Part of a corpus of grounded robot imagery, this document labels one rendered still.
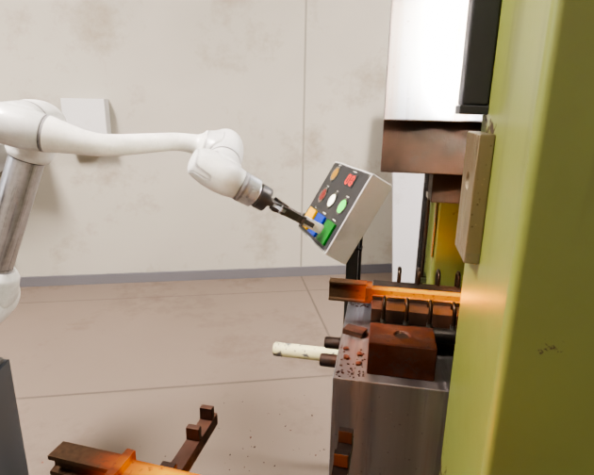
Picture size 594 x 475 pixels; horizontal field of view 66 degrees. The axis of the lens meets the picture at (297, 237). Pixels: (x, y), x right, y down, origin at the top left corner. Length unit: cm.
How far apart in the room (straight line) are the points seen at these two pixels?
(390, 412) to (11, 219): 124
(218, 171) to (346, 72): 261
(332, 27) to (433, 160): 299
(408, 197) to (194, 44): 195
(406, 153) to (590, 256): 44
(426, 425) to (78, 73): 339
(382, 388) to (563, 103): 57
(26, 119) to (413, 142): 98
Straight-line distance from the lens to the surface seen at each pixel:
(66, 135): 138
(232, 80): 368
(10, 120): 141
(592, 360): 57
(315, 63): 375
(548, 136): 49
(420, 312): 97
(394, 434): 93
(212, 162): 130
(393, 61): 83
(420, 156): 88
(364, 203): 140
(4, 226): 166
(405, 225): 364
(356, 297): 103
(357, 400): 89
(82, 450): 71
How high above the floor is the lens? 138
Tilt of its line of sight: 16 degrees down
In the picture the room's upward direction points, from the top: 1 degrees clockwise
